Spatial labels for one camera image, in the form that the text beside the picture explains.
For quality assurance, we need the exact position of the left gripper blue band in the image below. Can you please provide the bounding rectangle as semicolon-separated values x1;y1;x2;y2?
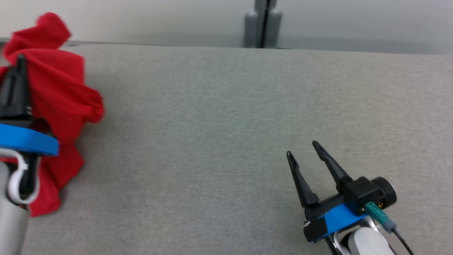
0;54;59;199

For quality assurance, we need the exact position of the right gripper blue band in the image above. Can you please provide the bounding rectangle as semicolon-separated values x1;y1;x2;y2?
286;141;369;244

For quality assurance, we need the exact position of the red jersey with white trim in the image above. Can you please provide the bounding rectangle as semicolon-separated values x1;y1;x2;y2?
0;12;105;217

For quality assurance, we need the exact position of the teal plug with black cable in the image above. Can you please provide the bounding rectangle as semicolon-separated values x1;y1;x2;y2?
365;202;415;255

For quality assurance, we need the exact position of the white strap on left arm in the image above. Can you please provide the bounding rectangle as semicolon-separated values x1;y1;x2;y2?
7;149;42;205

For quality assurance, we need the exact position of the grey partition post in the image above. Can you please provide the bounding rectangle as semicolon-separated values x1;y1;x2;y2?
244;0;283;49

